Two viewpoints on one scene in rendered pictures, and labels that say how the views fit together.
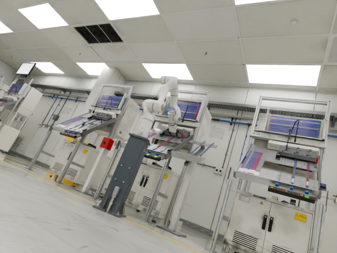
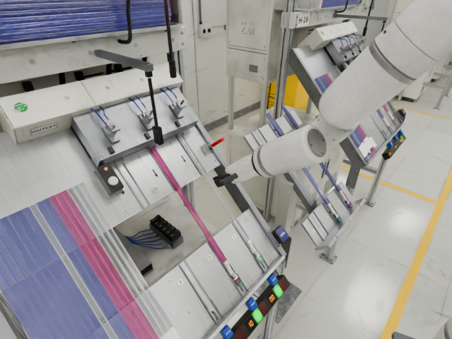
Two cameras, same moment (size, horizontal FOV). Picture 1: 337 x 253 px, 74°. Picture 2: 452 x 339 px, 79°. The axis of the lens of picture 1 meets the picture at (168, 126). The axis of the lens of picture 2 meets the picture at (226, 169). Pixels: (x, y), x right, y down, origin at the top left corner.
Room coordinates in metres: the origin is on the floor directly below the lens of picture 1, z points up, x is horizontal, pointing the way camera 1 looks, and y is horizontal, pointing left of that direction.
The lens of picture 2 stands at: (2.56, 0.56, 1.49)
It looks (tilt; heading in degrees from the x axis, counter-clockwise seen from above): 34 degrees down; 281
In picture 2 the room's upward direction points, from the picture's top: straight up
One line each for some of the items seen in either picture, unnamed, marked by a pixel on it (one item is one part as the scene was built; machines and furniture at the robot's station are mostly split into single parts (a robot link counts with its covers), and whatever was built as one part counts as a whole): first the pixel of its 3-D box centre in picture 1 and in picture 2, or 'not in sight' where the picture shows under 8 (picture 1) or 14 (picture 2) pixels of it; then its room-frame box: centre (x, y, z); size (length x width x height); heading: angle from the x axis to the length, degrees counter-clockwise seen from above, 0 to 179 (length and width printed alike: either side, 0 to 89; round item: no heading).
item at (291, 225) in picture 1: (274, 199); (314, 129); (2.27, -1.28, 0.65); 1.01 x 0.73 x 1.29; 148
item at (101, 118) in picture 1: (85, 144); not in sight; (3.80, 1.19, 0.66); 1.01 x 0.73 x 1.31; 148
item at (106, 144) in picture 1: (97, 164); not in sight; (3.18, 0.73, 0.39); 0.24 x 0.24 x 0.78; 58
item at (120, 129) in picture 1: (100, 133); not in sight; (3.98, 1.09, 0.95); 1.35 x 0.82 x 1.90; 148
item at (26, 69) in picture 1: (27, 70); not in sight; (5.54, 3.95, 2.10); 0.58 x 0.14 x 0.41; 58
